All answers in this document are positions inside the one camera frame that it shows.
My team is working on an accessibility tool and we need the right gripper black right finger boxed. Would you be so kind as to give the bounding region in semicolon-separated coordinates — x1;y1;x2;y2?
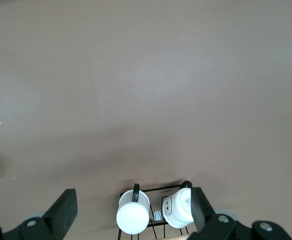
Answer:
185;186;292;240

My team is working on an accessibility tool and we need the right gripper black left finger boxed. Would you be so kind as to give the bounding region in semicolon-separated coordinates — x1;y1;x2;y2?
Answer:
0;188;78;240

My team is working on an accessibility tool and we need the white mug with printed base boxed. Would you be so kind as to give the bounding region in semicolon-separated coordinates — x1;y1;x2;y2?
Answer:
162;180;195;229

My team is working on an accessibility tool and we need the white mug with plain base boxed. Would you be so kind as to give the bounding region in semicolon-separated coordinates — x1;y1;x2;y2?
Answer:
116;183;151;236

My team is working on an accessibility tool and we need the black wire mug rack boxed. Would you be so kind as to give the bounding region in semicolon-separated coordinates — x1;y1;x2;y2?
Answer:
117;180;194;240

